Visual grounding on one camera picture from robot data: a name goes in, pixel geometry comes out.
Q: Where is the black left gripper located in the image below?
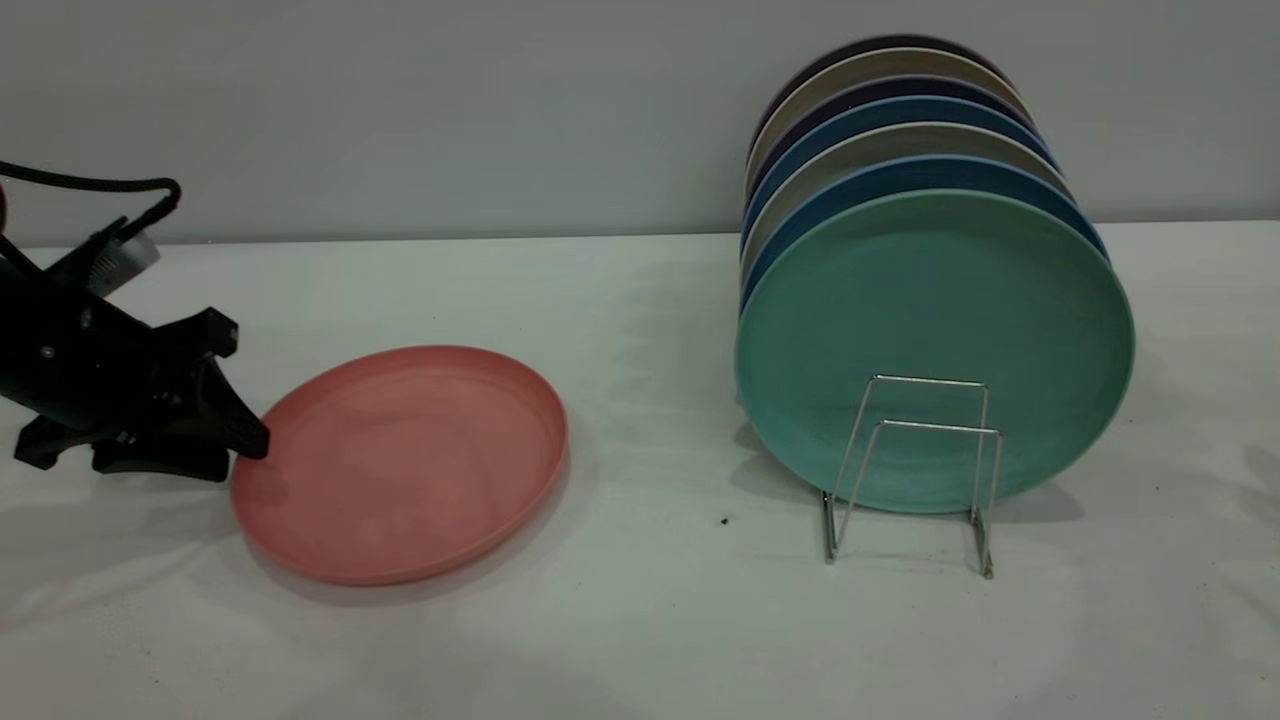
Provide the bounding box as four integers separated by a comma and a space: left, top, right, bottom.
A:
0, 262, 272, 484

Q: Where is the pink round plate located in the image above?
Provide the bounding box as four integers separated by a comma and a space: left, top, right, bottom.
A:
231, 345, 570, 587

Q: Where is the beige round plate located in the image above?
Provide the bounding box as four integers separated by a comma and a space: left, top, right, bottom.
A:
740, 123, 1077, 283
745, 49, 1031, 201

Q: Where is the teal green round plate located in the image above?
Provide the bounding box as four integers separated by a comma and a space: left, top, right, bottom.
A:
735, 190, 1136, 516

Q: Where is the blue round plate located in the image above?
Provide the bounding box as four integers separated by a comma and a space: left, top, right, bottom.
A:
740, 155, 1111, 313
742, 97, 1059, 249

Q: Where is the dark navy round plate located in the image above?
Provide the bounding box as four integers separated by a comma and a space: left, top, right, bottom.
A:
746, 78, 1037, 193

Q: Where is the dark purple round plate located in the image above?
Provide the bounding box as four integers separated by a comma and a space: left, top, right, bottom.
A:
750, 36, 1017, 153

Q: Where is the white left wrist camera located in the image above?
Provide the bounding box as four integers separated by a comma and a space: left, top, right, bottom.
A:
45, 215, 162, 299

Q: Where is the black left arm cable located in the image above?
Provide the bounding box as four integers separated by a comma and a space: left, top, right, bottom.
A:
0, 160, 184, 247

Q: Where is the metal wire plate rack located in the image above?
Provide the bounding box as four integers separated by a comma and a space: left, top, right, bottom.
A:
822, 375, 1004, 581

